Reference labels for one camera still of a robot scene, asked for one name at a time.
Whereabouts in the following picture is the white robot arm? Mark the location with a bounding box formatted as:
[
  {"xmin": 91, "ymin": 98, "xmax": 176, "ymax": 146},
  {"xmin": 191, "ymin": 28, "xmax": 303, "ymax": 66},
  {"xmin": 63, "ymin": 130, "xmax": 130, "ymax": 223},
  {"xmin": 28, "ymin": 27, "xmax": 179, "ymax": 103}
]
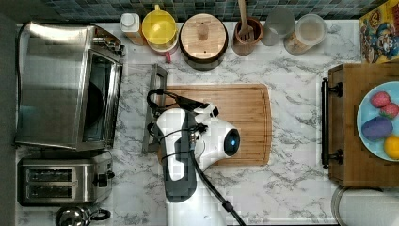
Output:
[{"xmin": 156, "ymin": 108, "xmax": 247, "ymax": 226}]

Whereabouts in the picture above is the stainless steel toaster oven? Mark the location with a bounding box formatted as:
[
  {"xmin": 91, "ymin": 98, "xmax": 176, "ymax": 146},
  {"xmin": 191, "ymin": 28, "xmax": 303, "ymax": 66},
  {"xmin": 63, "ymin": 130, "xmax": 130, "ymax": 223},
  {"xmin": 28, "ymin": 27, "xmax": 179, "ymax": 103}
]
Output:
[{"xmin": 15, "ymin": 22, "xmax": 124, "ymax": 151}]

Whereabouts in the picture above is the bamboo cutting board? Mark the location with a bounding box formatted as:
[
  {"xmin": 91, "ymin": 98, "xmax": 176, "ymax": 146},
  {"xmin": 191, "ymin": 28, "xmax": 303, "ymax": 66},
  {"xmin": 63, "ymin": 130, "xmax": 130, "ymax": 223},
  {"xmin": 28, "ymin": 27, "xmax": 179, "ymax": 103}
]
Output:
[{"xmin": 167, "ymin": 84, "xmax": 272, "ymax": 167}]

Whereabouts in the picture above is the pink mug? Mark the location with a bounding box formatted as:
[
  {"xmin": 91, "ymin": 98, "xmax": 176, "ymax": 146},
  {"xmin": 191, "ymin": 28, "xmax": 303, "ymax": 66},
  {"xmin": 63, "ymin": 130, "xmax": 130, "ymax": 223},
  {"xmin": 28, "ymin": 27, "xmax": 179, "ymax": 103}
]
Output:
[{"xmin": 149, "ymin": 40, "xmax": 178, "ymax": 63}]

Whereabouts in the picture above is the black canister with bamboo lid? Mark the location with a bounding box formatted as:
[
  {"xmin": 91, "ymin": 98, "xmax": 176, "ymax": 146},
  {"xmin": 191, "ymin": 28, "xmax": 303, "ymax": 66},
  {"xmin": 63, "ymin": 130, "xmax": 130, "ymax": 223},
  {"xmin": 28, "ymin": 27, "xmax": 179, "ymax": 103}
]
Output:
[{"xmin": 179, "ymin": 13, "xmax": 229, "ymax": 71}]

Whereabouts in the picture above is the wooden utensil holder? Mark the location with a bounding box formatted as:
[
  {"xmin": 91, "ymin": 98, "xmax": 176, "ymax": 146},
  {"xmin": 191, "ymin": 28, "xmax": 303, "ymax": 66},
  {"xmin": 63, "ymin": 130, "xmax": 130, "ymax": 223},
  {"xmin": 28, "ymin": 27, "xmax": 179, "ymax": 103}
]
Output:
[{"xmin": 231, "ymin": 16, "xmax": 264, "ymax": 57}]

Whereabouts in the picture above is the wooden spatula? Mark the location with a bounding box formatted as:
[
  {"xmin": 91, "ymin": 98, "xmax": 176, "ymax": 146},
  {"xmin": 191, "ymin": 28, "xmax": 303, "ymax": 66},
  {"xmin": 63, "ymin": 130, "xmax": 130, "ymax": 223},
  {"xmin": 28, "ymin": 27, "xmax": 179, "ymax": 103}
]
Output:
[{"xmin": 238, "ymin": 0, "xmax": 254, "ymax": 42}]

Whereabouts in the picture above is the yellow funnel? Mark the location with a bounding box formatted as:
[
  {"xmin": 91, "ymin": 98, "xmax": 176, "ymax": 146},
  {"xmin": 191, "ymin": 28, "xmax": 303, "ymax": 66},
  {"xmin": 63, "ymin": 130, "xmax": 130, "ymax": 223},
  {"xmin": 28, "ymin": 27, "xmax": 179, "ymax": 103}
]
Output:
[{"xmin": 142, "ymin": 5, "xmax": 178, "ymax": 45}]

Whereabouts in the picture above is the white-capped spice bottle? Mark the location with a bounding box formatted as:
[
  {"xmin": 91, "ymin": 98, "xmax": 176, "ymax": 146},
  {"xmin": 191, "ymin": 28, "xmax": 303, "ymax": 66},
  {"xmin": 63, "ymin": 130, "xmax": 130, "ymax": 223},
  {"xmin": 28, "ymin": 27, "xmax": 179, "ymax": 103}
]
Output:
[{"xmin": 120, "ymin": 13, "xmax": 146, "ymax": 45}]

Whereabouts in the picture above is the empty clear glass jar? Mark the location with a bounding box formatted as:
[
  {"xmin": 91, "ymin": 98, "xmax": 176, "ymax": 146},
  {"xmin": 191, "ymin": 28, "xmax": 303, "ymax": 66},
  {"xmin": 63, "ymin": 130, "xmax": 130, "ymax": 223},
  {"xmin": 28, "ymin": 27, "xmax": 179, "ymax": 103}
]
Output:
[{"xmin": 262, "ymin": 7, "xmax": 295, "ymax": 46}]

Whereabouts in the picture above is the plastic container with cereal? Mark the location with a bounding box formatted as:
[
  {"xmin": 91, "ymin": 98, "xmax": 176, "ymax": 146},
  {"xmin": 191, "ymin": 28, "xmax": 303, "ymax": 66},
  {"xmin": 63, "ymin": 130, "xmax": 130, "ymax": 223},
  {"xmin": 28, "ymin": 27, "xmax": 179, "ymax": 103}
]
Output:
[{"xmin": 283, "ymin": 13, "xmax": 327, "ymax": 55}]

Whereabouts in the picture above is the stainless steel kettle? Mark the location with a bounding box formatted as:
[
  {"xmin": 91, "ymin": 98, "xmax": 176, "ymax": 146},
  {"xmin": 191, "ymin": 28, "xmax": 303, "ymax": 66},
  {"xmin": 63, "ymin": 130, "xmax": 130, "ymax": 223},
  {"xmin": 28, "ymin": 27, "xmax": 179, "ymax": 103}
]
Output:
[{"xmin": 56, "ymin": 206, "xmax": 111, "ymax": 226}]

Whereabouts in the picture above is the light blue plate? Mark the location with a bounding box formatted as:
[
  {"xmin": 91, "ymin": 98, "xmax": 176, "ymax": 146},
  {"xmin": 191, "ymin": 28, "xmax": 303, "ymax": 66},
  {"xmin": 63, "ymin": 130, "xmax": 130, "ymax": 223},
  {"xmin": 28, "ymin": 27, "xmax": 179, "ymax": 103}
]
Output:
[{"xmin": 357, "ymin": 81, "xmax": 398, "ymax": 162}]

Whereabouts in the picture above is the stainless steel two-slot toaster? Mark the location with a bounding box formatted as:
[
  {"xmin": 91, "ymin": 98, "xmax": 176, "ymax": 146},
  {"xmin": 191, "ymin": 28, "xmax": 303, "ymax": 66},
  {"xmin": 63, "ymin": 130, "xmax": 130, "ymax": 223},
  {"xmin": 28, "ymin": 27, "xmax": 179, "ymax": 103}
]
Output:
[{"xmin": 17, "ymin": 151, "xmax": 115, "ymax": 206}]

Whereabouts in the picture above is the white round dish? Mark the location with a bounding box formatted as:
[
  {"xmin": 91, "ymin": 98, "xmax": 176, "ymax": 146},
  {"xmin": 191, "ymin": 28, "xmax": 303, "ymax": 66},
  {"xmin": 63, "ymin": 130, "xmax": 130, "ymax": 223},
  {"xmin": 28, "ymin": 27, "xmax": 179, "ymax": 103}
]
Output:
[{"xmin": 331, "ymin": 186, "xmax": 399, "ymax": 226}]

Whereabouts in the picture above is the purple eggplant toy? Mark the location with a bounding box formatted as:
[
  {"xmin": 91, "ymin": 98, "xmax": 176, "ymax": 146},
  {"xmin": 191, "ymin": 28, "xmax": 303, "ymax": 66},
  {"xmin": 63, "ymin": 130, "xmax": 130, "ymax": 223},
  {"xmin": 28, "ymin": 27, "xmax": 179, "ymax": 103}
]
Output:
[{"xmin": 361, "ymin": 116, "xmax": 393, "ymax": 141}]

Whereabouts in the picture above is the upper red strawberry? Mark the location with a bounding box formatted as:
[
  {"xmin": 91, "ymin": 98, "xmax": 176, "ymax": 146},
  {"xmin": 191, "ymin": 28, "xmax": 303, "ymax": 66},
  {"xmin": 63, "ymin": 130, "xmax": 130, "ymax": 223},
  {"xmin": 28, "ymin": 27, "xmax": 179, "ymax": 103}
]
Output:
[{"xmin": 370, "ymin": 91, "xmax": 391, "ymax": 108}]

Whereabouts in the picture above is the red strawberry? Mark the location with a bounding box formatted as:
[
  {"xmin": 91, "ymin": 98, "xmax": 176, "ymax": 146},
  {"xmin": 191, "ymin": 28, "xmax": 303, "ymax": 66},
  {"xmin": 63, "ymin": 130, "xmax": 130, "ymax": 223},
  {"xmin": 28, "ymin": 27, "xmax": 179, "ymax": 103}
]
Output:
[
  {"xmin": 370, "ymin": 91, "xmax": 391, "ymax": 108},
  {"xmin": 379, "ymin": 103, "xmax": 399, "ymax": 120}
]

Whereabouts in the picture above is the lower red strawberry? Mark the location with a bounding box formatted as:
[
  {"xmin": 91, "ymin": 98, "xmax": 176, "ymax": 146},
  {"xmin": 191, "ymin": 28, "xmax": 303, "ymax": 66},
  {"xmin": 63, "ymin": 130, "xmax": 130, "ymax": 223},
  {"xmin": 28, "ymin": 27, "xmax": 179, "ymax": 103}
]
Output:
[{"xmin": 379, "ymin": 103, "xmax": 399, "ymax": 120}]

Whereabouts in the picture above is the yellow lemon toy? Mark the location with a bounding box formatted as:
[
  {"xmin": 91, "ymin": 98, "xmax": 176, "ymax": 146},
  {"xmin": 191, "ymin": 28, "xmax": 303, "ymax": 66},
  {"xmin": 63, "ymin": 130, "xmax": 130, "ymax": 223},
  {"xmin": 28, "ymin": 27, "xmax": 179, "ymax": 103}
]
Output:
[{"xmin": 384, "ymin": 135, "xmax": 399, "ymax": 160}]

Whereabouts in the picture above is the colourful cereal box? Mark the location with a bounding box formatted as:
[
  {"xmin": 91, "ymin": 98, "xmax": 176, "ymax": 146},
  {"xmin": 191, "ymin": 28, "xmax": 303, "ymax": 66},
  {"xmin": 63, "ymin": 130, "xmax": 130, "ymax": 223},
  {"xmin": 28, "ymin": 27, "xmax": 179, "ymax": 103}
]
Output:
[{"xmin": 359, "ymin": 0, "xmax": 399, "ymax": 64}]

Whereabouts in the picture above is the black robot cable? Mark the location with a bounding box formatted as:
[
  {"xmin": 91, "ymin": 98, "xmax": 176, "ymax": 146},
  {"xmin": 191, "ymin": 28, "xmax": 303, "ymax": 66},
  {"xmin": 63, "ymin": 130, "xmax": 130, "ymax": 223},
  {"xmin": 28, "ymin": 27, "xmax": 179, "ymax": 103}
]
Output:
[{"xmin": 146, "ymin": 89, "xmax": 247, "ymax": 226}]

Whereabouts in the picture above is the wooden tray with black handle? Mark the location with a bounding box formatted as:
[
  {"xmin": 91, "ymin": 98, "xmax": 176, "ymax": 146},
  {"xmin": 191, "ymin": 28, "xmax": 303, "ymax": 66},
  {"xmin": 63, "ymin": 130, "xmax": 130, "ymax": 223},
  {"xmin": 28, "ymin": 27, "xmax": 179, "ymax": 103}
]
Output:
[{"xmin": 321, "ymin": 63, "xmax": 398, "ymax": 187}]

